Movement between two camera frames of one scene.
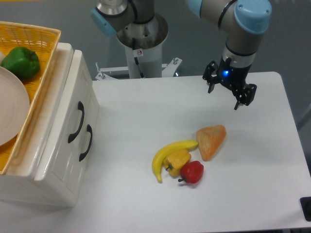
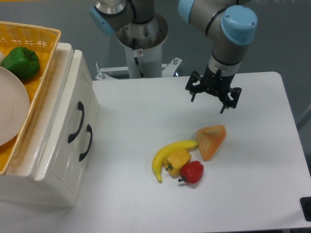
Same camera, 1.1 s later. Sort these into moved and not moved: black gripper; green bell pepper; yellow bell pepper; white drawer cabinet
Moved: black gripper
Not moved: yellow bell pepper; green bell pepper; white drawer cabinet
